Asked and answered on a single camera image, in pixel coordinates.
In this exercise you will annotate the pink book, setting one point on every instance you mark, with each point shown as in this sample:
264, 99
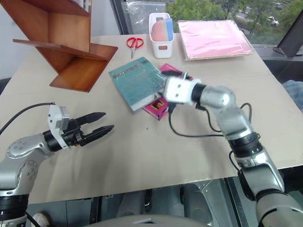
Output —
157, 107

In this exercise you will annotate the white plastic bin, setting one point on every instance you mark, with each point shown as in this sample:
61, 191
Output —
162, 50

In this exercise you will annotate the person's leg in jeans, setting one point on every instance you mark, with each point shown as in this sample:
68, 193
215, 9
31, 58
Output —
294, 92

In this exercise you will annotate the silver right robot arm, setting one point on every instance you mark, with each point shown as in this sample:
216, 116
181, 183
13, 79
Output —
239, 123

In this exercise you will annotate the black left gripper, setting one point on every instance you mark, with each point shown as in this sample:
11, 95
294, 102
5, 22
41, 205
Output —
73, 133

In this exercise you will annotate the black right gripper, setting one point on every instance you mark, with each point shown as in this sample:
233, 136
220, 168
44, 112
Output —
171, 106

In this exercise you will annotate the blue flat pad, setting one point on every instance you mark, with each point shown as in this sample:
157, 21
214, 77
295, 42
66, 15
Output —
169, 28

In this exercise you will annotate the grey rounded robot body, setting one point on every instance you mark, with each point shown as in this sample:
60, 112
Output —
146, 221

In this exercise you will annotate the wooden bookshelf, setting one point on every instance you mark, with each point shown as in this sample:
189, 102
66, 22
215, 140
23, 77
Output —
68, 26

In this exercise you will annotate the books standing on shelf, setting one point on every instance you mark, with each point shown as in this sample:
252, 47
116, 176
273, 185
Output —
84, 4

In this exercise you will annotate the black angled stand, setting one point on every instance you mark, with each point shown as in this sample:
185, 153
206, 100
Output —
293, 40

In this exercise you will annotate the pink plastic folder stack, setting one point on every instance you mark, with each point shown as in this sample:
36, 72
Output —
213, 40

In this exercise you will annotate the pink round pad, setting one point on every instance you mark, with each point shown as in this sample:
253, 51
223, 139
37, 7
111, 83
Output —
159, 30

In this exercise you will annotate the white shoe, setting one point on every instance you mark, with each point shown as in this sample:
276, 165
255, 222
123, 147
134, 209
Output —
41, 218

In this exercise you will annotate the teal book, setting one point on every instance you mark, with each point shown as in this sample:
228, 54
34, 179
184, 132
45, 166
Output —
135, 80

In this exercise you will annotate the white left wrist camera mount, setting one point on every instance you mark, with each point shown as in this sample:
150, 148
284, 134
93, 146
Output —
55, 118

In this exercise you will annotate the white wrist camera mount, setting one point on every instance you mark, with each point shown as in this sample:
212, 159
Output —
180, 89
55, 118

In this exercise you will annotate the clear plastic zip bag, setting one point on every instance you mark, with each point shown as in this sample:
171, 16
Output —
139, 14

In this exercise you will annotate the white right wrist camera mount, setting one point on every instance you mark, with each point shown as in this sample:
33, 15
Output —
180, 89

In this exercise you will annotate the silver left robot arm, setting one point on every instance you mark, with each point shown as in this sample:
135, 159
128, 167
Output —
22, 151

